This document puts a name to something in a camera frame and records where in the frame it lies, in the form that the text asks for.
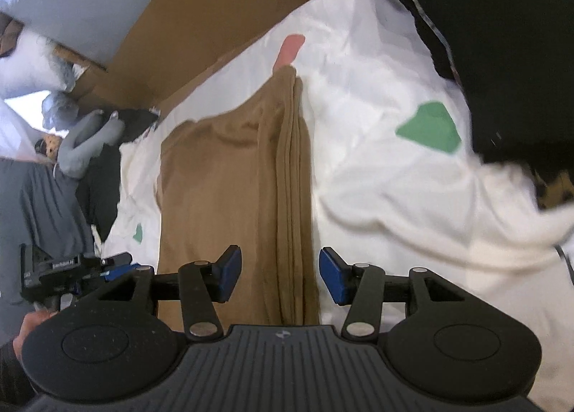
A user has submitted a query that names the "white pillow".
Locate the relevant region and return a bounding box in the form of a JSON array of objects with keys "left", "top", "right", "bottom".
[{"left": 0, "top": 31, "right": 75, "bottom": 99}]

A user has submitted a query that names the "white printed bed sheet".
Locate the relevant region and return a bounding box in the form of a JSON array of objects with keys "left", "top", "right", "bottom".
[{"left": 92, "top": 0, "right": 574, "bottom": 404}]

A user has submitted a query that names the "black knit sweater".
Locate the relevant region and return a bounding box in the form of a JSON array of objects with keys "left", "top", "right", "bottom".
[{"left": 361, "top": 0, "right": 574, "bottom": 211}]

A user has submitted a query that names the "small teddy bear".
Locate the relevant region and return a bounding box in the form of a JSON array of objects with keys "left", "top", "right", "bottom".
[{"left": 35, "top": 134, "right": 63, "bottom": 162}]

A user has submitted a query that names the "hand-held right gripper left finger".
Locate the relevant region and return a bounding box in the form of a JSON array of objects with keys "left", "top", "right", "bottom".
[{"left": 90, "top": 245, "right": 243, "bottom": 342}]

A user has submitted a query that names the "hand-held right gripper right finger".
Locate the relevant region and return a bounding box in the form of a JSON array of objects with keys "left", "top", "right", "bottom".
[{"left": 320, "top": 248, "right": 480, "bottom": 342}]

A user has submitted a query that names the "bluish plastic bag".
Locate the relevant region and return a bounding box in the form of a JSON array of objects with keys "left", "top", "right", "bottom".
[{"left": 41, "top": 91, "right": 81, "bottom": 130}]

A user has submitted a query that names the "person's left hand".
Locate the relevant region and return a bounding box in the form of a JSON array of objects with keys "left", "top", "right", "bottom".
[{"left": 13, "top": 308, "right": 59, "bottom": 363}]

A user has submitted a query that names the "brown printed t-shirt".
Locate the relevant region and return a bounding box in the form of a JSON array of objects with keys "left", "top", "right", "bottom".
[{"left": 155, "top": 65, "right": 321, "bottom": 327}]

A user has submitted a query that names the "grey blanket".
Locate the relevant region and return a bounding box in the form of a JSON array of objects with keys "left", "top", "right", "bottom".
[{"left": 0, "top": 158, "right": 97, "bottom": 350}]

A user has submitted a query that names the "black garment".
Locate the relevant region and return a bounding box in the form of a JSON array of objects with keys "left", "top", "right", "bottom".
[{"left": 76, "top": 108, "right": 160, "bottom": 242}]

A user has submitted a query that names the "grey plush toy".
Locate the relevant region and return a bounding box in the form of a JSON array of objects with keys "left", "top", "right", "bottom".
[{"left": 54, "top": 109, "right": 126, "bottom": 180}]

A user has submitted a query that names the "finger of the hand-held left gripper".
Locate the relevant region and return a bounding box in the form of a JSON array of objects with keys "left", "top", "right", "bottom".
[{"left": 102, "top": 253, "right": 137, "bottom": 283}]

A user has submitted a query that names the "pink blue patterned knit garment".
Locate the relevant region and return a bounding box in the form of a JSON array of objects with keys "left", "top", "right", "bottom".
[{"left": 365, "top": 0, "right": 467, "bottom": 90}]

